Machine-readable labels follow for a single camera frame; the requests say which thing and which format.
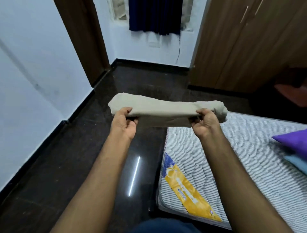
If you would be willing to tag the person's right hand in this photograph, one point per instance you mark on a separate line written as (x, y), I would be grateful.
(208, 127)

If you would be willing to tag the person's left hand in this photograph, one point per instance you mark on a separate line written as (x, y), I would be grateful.
(123, 127)

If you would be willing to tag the beige striped bed sheet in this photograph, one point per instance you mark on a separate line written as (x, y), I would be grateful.
(168, 108)

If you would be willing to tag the brown wooden wardrobe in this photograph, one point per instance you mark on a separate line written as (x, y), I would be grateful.
(239, 48)

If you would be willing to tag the purple dotted pillow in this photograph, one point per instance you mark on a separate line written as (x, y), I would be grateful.
(295, 141)

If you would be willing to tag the light blue pillow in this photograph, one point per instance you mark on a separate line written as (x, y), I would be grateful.
(299, 163)

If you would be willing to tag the person's left forearm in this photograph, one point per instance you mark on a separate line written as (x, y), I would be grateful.
(96, 187)

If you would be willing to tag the person's right forearm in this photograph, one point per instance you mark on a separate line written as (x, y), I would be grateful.
(239, 187)

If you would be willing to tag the person's navy blue shirt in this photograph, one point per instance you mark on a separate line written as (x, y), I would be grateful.
(165, 226)

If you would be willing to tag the white striped mattress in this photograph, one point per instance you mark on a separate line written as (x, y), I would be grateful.
(239, 148)

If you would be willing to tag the maroon plastic chair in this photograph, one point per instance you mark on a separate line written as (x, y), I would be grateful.
(292, 93)

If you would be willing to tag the dark blue curtain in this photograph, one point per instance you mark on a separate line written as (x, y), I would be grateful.
(156, 14)

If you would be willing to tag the white window grille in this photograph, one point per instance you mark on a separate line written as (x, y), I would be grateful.
(118, 9)

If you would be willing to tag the white wall switch plate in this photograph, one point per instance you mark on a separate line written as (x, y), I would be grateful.
(154, 40)

